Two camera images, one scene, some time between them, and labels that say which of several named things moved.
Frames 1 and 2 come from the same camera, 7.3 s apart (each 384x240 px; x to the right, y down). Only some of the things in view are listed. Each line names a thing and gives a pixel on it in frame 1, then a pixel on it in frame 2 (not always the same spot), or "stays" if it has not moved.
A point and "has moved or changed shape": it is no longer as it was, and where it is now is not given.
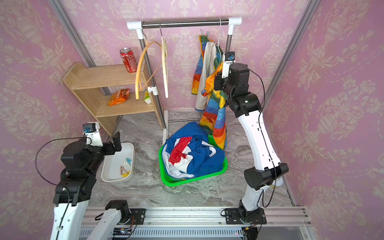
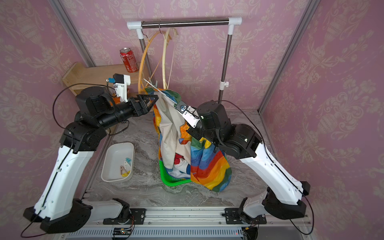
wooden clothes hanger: (165, 54) has moved or changed shape
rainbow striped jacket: (209, 59) to (209, 168)
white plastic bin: (111, 171) stays
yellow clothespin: (125, 174) stays
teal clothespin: (129, 161) stays
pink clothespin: (122, 170) stays
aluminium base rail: (282, 223) stays
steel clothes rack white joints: (139, 25) stays
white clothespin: (125, 163) stays
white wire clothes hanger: (218, 38) to (146, 81)
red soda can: (129, 60) stays
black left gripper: (111, 149) to (142, 108)
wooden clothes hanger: (147, 43) has moved or changed shape
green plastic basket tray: (170, 181) stays
